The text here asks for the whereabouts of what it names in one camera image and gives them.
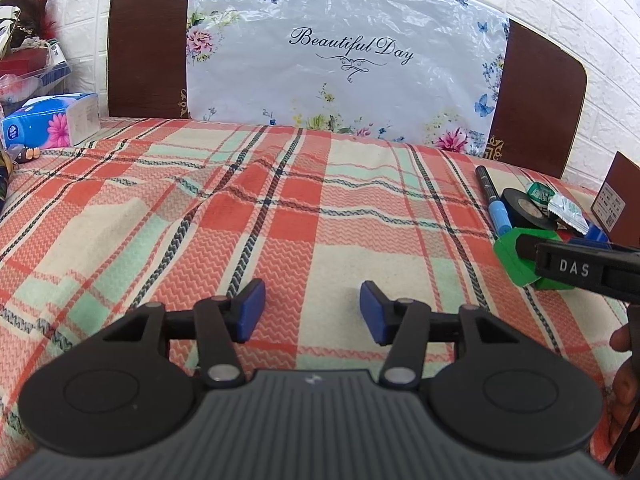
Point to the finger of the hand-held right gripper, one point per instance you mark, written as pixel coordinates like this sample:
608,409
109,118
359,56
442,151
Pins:
600,277
615,247

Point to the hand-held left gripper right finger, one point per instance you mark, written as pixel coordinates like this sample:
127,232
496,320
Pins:
374,316

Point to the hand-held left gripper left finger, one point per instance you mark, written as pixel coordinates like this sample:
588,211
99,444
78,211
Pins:
250,310

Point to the brown cardboard box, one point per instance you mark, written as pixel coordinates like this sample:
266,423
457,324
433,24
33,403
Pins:
617,205

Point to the green plastic block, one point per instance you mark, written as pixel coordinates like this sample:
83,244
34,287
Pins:
515,265

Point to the black tape roll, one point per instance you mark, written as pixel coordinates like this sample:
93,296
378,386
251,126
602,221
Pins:
522,212

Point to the person's right hand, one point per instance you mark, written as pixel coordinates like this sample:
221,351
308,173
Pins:
622,390

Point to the small blue block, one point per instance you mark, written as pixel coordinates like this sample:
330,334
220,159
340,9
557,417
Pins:
596,233

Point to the white green sachet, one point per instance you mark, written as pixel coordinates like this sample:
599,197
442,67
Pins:
567,212

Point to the small green box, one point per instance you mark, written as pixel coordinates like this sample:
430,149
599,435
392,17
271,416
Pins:
539,193

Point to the plaid blanket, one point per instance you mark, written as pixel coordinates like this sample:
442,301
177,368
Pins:
250,210

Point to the blue marker pen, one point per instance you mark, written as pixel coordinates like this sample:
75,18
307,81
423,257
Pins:
499,217

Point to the black marker pen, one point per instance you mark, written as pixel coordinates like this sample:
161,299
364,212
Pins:
484,182

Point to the floral plastic bedding bag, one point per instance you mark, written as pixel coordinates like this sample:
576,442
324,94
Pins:
345,60

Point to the small orange brown item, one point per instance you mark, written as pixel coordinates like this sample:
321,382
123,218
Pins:
25,153

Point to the brown wooden headboard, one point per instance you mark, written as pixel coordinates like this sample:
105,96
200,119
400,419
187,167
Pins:
145,55

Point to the blue tissue pack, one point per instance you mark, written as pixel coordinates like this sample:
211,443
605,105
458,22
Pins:
47,122

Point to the clear plastic storage box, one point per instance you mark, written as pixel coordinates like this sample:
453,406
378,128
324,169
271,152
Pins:
30,77

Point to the dark red feather decoration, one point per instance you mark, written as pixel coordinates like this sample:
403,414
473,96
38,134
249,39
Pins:
30,12

